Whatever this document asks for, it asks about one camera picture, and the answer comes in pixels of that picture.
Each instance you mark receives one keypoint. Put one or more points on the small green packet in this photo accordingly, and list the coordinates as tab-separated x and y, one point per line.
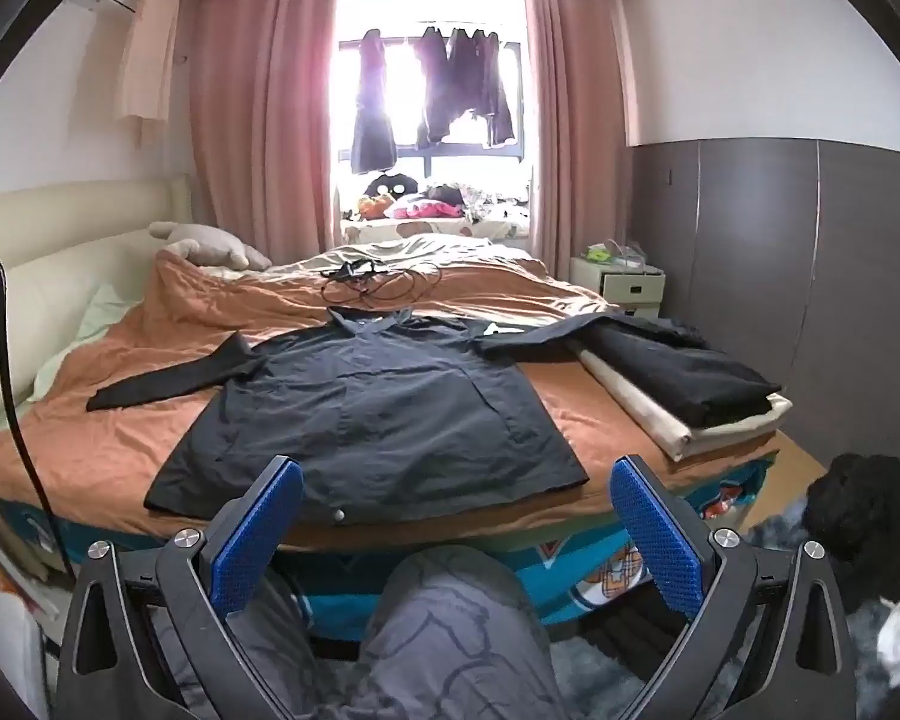
596	250

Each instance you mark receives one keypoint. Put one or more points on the orange plush toy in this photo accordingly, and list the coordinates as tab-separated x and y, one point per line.
375	206

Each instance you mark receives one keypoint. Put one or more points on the pale green pillow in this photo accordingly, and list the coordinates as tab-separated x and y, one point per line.
97	315

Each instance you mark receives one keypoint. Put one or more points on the white nightstand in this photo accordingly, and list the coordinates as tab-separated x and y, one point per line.
630	289

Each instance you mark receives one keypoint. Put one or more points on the cream bed headboard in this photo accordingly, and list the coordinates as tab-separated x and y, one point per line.
67	217

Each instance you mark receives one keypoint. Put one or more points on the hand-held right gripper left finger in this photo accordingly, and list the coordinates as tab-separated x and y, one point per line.
259	532

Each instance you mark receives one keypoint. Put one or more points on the black fluffy cloth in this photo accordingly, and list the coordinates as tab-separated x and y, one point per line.
862	510

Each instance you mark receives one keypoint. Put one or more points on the floral cloth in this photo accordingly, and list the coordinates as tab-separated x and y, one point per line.
495	206

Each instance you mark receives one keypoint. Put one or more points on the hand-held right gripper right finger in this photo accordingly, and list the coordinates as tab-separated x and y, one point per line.
656	540

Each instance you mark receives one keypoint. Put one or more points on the beige hanging cloth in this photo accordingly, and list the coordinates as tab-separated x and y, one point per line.
146	60

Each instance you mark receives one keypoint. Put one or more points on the blue printed bed sheet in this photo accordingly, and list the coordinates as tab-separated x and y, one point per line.
570	562

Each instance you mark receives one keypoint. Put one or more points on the black penguin plush toy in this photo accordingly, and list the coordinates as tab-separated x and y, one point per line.
390	184

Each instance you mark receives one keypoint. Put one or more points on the beige plush toy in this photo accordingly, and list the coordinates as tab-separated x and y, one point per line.
210	247

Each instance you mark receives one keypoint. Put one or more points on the orange blanket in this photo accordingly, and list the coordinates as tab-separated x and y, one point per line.
157	330

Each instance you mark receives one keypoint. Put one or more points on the black shirt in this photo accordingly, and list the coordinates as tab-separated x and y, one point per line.
375	420

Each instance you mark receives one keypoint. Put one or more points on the person's grey patterned pants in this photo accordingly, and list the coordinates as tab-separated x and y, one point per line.
435	637

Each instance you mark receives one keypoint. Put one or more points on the folded beige cloth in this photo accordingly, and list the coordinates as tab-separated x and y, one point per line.
660	420

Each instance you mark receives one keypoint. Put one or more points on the folded black clothes stack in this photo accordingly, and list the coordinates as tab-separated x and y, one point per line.
682	375

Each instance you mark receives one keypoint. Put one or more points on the dark hanging jacket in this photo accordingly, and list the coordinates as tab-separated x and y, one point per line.
431	82
480	82

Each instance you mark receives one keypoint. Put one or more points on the pink plush toy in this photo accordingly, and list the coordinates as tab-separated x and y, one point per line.
420	206

